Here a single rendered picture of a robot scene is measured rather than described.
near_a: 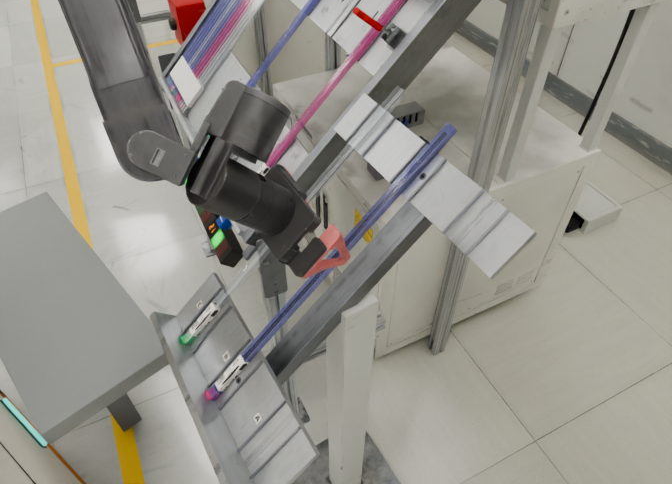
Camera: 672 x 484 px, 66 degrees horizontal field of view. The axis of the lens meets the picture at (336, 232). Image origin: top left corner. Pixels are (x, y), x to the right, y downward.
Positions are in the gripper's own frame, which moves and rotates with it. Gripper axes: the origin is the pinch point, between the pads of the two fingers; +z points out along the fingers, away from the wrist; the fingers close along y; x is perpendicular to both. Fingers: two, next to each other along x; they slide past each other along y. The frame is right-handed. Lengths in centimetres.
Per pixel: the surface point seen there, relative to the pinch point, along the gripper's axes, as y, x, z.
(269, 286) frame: 21.1, 22.5, 24.6
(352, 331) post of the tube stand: -3.5, 10.9, 16.6
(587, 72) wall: 93, -100, 190
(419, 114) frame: 52, -24, 62
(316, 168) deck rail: 24.6, -1.9, 17.0
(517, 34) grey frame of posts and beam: 18, -42, 27
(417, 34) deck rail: 23.2, -29.8, 13.6
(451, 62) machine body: 75, -46, 86
